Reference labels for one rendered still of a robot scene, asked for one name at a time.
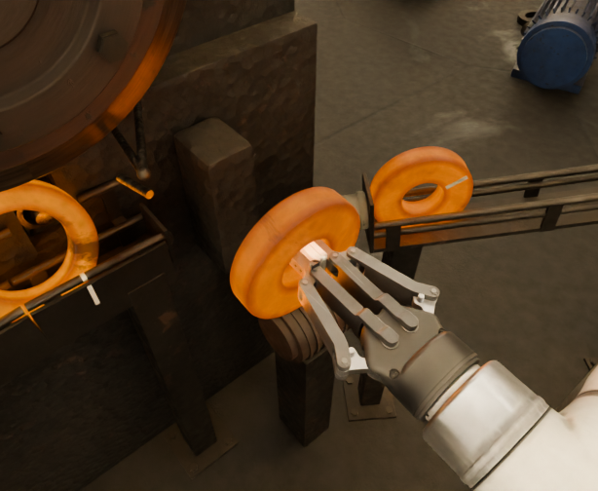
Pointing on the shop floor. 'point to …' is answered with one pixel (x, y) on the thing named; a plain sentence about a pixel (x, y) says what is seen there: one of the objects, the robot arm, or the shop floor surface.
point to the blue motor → (562, 43)
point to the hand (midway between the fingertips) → (298, 245)
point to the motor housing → (302, 372)
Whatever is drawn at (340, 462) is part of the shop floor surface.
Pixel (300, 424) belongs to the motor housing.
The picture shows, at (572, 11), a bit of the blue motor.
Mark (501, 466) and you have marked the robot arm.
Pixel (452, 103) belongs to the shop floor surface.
